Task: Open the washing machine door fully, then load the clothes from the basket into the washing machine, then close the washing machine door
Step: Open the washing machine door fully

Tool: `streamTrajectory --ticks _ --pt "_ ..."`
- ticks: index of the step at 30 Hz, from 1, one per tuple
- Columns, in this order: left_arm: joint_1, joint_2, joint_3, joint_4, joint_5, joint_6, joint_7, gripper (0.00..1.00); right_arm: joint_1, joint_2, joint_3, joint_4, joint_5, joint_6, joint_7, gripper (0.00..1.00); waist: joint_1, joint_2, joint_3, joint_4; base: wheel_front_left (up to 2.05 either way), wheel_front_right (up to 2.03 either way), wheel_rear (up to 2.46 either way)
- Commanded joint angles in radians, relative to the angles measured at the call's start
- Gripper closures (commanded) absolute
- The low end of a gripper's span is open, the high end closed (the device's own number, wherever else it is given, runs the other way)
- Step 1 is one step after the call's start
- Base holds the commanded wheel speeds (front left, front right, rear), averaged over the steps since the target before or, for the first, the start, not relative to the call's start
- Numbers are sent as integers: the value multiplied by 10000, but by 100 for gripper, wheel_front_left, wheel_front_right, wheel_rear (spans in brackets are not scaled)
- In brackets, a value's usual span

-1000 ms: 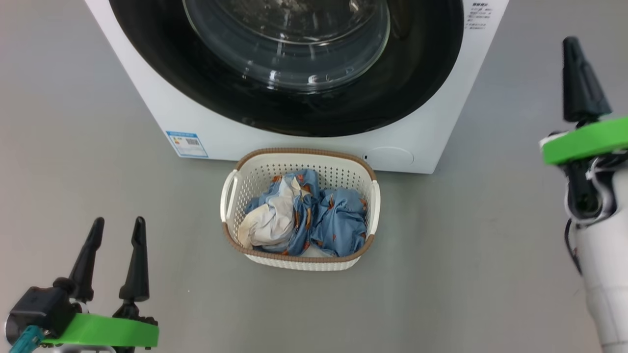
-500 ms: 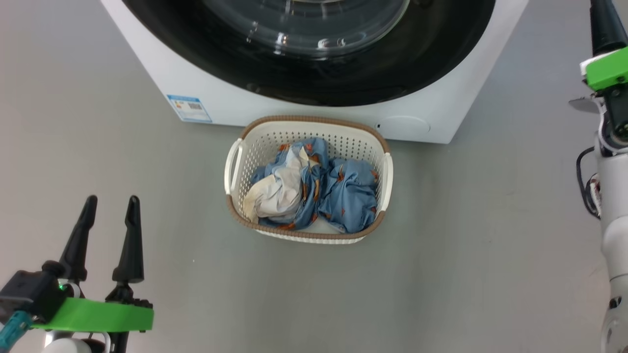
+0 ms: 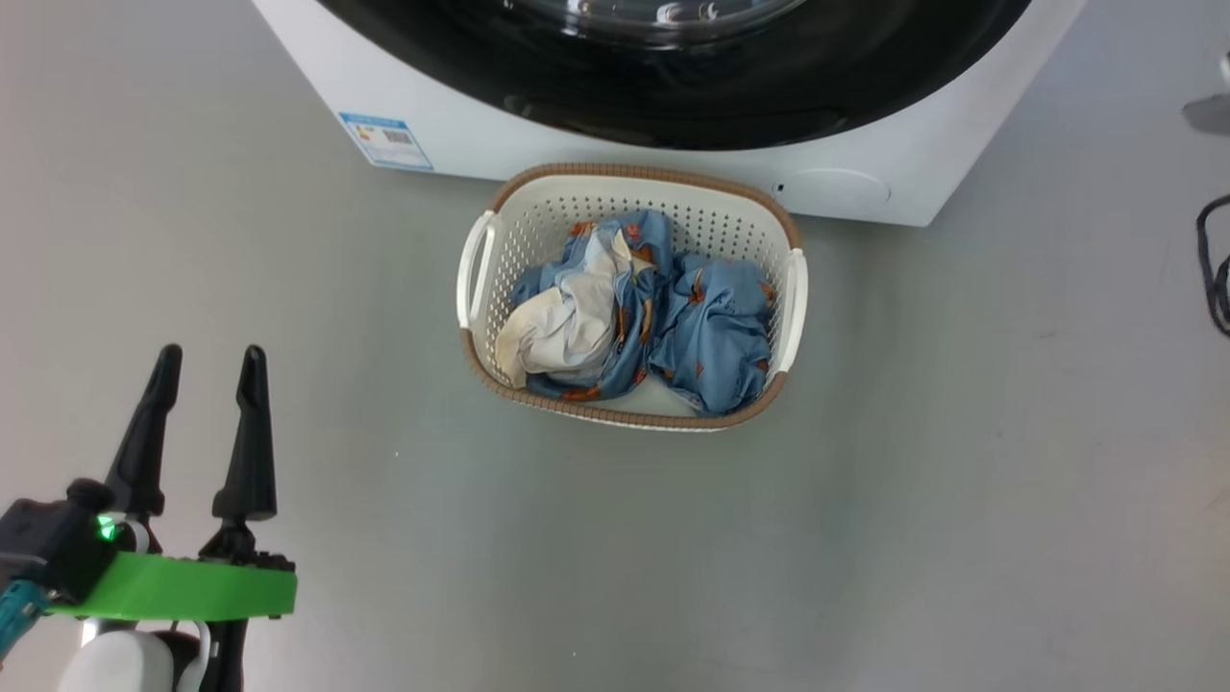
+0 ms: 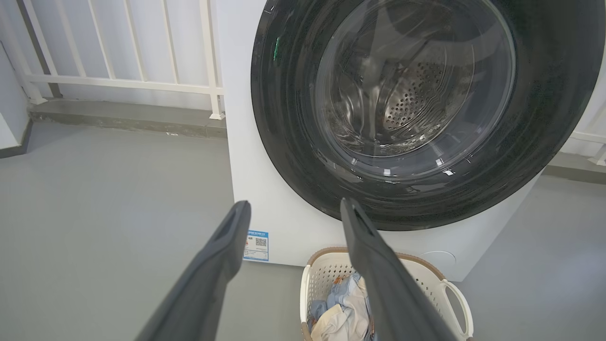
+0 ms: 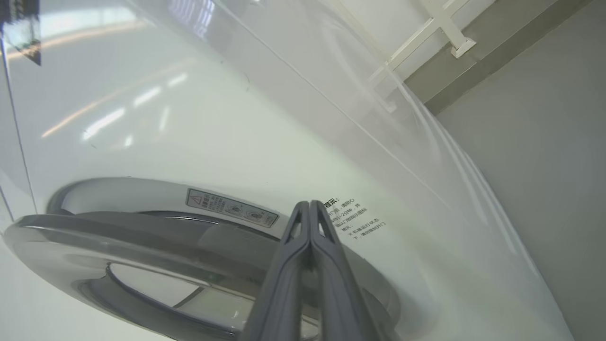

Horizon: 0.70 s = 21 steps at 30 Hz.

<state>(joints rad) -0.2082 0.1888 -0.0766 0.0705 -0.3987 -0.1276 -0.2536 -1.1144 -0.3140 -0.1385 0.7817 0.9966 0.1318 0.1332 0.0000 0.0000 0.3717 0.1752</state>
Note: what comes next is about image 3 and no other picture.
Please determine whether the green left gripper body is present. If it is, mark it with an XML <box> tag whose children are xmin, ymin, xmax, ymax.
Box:
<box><xmin>48</xmin><ymin>519</ymin><xmax>297</xmax><ymax>692</ymax></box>

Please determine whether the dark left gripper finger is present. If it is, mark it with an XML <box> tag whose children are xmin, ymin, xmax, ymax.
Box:
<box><xmin>104</xmin><ymin>344</ymin><xmax>184</xmax><ymax>520</ymax></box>
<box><xmin>211</xmin><ymin>345</ymin><xmax>279</xmax><ymax>525</ymax></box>

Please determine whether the black round glass washer door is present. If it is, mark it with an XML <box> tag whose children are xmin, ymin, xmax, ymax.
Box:
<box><xmin>317</xmin><ymin>0</ymin><xmax>1034</xmax><ymax>152</ymax></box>

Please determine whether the white front-load washing machine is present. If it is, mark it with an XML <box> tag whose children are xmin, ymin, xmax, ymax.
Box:
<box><xmin>252</xmin><ymin>0</ymin><xmax>1089</xmax><ymax>228</ymax></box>

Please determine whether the cream perforated laundry basket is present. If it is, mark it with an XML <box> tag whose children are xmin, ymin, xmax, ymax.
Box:
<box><xmin>456</xmin><ymin>162</ymin><xmax>809</xmax><ymax>432</ymax></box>

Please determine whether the blue energy label sticker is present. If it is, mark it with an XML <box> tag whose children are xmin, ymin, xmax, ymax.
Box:
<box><xmin>338</xmin><ymin>112</ymin><xmax>434</xmax><ymax>172</ymax></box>

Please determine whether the round white filter cover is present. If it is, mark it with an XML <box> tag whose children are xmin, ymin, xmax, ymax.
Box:
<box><xmin>794</xmin><ymin>169</ymin><xmax>892</xmax><ymax>209</ymax></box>

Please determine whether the grey stand foot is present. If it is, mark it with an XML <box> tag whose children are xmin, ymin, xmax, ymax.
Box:
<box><xmin>1182</xmin><ymin>53</ymin><xmax>1230</xmax><ymax>136</ymax></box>

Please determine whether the left camera cable teal plug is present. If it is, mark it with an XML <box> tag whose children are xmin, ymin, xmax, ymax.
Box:
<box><xmin>0</xmin><ymin>581</ymin><xmax>51</xmax><ymax>664</ymax></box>

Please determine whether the black floor cable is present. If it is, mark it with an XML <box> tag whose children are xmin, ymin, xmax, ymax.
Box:
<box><xmin>1196</xmin><ymin>194</ymin><xmax>1230</xmax><ymax>337</ymax></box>

